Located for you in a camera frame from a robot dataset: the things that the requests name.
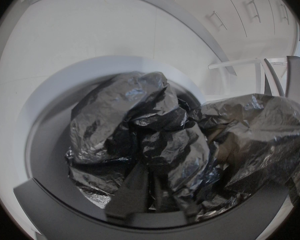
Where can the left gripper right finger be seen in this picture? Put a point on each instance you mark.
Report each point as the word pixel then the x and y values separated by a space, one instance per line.
pixel 165 199

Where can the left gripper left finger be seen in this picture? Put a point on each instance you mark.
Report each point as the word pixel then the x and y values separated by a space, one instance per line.
pixel 130 194

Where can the white trash bin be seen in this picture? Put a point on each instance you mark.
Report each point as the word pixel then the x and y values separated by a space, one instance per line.
pixel 52 89

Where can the white chair with grey seat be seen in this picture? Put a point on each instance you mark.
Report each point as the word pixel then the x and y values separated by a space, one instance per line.
pixel 296 76

